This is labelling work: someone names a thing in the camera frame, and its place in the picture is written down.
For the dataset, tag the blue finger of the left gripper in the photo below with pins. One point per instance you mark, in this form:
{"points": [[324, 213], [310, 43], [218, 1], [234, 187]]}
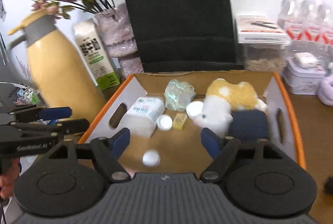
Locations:
{"points": [[56, 113], [74, 126]]}

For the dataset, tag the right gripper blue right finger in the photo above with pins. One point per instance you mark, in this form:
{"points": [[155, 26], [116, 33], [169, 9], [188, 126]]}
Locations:
{"points": [[212, 143]]}

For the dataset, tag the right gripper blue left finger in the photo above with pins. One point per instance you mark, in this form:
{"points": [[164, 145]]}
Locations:
{"points": [[119, 142]]}

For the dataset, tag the white round jar lid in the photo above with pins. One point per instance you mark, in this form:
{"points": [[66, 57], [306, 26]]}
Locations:
{"points": [[194, 109]]}

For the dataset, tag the small white round jar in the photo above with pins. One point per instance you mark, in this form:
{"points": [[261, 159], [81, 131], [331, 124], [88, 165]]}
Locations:
{"points": [[164, 122]]}

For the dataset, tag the person's left hand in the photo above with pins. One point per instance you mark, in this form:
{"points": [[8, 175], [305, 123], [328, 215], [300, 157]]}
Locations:
{"points": [[8, 179]]}

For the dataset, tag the yellow thermos jug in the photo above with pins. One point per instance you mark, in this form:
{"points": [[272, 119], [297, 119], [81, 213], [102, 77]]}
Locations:
{"points": [[56, 67]]}

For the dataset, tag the dark navy cloth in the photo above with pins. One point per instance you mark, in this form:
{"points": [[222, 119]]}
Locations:
{"points": [[249, 126]]}

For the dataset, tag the red orange cardboard box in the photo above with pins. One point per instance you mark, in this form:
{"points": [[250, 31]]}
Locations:
{"points": [[180, 150]]}

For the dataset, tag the small yellow sponge block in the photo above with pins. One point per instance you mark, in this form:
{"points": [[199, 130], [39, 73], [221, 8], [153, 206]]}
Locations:
{"points": [[179, 121]]}

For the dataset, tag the yellow white plush toy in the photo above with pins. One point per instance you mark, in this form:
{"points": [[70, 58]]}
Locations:
{"points": [[221, 100]]}

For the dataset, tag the white green milk carton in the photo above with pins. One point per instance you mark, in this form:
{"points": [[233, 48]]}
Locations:
{"points": [[91, 47]]}

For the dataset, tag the clear crumpled plastic packet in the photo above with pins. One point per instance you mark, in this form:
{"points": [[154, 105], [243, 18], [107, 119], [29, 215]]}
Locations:
{"points": [[178, 95]]}

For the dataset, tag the clear plastic storage container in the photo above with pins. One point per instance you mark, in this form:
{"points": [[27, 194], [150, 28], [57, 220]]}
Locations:
{"points": [[265, 57]]}

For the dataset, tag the pink textured vase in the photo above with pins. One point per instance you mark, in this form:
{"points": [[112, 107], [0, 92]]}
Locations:
{"points": [[118, 39]]}

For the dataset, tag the lavender tin box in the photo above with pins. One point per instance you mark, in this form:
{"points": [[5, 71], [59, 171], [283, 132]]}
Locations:
{"points": [[302, 81]]}

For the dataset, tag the purple fluffy scrunchie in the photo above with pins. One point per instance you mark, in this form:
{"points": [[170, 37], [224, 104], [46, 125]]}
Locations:
{"points": [[325, 88]]}

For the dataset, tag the white earbuds case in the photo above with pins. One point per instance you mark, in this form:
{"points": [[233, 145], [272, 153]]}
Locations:
{"points": [[305, 60]]}

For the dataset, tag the black paper shopping bag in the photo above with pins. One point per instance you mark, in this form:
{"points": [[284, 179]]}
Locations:
{"points": [[185, 35]]}

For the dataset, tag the water bottle left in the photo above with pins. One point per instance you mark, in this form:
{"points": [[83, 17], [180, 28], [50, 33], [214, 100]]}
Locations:
{"points": [[287, 17]]}

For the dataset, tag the water bottle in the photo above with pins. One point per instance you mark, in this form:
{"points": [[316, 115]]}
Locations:
{"points": [[287, 17], [324, 15], [307, 17]]}

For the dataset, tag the water bottle middle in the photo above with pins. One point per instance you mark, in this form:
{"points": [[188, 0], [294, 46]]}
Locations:
{"points": [[307, 17]]}

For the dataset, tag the water bottle right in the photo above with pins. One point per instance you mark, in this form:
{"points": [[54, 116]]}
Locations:
{"points": [[324, 15]]}

